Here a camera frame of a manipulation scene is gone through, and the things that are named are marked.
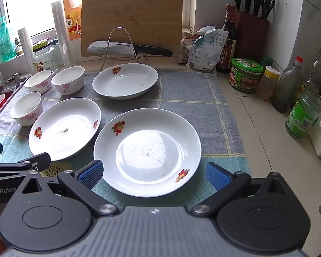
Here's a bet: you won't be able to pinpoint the dark soy sauce bottle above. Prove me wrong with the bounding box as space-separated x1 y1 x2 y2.
216 4 237 73

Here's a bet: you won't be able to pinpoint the metal wire rack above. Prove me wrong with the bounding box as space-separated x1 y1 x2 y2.
101 27 147 71

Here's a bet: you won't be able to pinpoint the green dish soap bottle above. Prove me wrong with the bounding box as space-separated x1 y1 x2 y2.
0 16 16 62

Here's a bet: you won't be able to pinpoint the dark red knife block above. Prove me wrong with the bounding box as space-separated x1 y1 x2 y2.
234 11 270 63

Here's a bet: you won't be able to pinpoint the yellow-lidded spice jar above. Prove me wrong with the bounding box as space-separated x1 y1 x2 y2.
256 66 280 101

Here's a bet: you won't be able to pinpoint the tall plastic wrap roll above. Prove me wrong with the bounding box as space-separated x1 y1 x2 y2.
51 1 77 67

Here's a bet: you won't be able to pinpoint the white plate with fruit print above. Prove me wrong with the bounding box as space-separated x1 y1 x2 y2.
28 98 101 161
94 108 202 198
92 63 159 100

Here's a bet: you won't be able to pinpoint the white bag with blue print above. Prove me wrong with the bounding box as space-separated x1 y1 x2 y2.
186 29 229 73

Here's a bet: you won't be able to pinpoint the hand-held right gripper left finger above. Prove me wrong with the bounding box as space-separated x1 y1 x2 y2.
21 160 119 218

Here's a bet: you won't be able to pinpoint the green-lidded sauce jar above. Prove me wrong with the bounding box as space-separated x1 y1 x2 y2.
229 57 264 94

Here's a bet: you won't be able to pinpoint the white paper roll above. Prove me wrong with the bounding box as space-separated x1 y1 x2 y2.
17 28 37 75

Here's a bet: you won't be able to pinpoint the bamboo cutting board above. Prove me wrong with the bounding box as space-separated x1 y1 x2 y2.
81 0 183 57

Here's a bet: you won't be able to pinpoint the window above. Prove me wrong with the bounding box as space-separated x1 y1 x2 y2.
0 0 196 36

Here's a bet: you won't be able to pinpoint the grey plaid dish mat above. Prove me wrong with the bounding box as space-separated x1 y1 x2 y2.
0 70 252 215

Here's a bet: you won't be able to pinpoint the clear bottle with red cap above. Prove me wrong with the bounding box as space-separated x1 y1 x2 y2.
272 56 304 113

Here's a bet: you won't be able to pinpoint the white bowl with pink flowers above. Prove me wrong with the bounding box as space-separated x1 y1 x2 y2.
10 91 43 127
51 66 85 95
24 70 53 95

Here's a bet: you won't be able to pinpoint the orange cooking oil bottle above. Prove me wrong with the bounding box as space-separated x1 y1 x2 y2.
64 0 82 41

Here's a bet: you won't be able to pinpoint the bottle with green label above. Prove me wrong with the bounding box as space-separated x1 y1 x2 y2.
285 76 321 140

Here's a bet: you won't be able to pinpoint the black-handled kitchen knife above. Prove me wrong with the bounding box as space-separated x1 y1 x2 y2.
86 41 174 57

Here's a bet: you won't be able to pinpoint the small potted plant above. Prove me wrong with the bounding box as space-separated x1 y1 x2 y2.
13 38 24 55

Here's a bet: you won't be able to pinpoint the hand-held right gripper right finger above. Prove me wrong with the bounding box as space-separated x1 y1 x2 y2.
190 162 290 218

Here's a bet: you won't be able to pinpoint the white bag with red print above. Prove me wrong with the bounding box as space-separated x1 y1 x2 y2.
180 28 204 65

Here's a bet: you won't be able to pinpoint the black-handled scissors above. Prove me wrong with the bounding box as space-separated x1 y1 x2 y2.
262 0 276 20

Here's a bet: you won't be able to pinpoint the glass jar with green lid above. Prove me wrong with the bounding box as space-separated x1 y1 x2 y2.
32 40 60 73

